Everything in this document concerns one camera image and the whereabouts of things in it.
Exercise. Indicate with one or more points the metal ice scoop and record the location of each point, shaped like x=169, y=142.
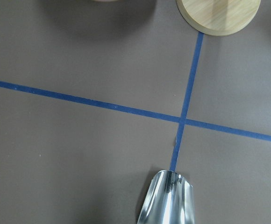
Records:
x=169, y=200

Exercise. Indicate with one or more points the pink bowl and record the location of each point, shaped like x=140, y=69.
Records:
x=105, y=0

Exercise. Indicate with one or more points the wooden stand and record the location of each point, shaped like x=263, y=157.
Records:
x=218, y=17

